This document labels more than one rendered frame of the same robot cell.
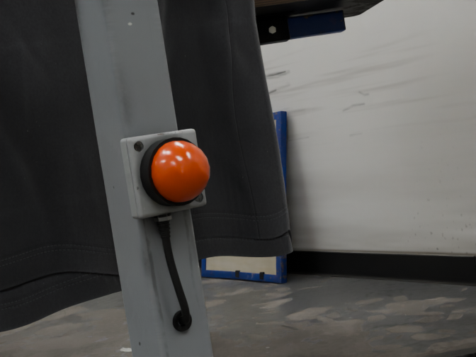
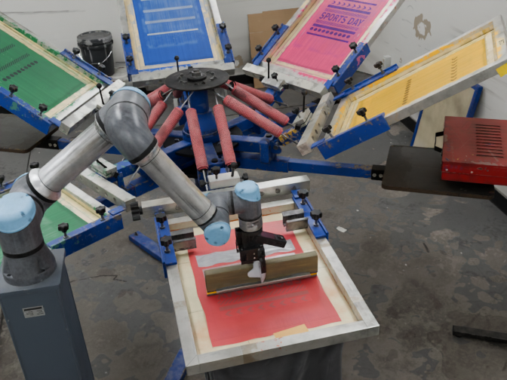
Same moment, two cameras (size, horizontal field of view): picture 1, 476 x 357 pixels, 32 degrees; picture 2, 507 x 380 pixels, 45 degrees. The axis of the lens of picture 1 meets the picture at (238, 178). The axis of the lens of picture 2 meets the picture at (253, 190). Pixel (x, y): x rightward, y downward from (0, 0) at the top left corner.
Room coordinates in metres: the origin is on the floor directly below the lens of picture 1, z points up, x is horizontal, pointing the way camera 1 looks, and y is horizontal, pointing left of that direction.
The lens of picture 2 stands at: (-0.48, -0.42, 2.28)
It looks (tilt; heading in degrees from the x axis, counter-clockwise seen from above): 30 degrees down; 24
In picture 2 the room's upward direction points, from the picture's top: 3 degrees counter-clockwise
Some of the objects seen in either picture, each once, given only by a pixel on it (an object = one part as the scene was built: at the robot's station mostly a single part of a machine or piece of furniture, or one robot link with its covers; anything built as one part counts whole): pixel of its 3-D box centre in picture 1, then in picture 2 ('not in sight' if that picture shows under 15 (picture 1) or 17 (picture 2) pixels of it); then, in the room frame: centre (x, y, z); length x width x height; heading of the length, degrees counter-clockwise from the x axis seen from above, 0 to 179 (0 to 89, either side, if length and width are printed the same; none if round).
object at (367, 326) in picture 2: not in sight; (253, 271); (1.07, 0.30, 0.97); 0.79 x 0.58 x 0.04; 36
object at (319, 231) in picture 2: not in sight; (309, 219); (1.43, 0.22, 0.97); 0.30 x 0.05 x 0.07; 36
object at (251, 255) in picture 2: not in sight; (250, 242); (1.00, 0.27, 1.14); 0.09 x 0.08 x 0.12; 127
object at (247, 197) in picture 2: not in sight; (247, 200); (1.00, 0.28, 1.30); 0.09 x 0.08 x 0.11; 117
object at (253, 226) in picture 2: not in sight; (250, 222); (1.00, 0.27, 1.22); 0.08 x 0.08 x 0.05
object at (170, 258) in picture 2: not in sight; (165, 245); (1.10, 0.66, 0.97); 0.30 x 0.05 x 0.07; 36
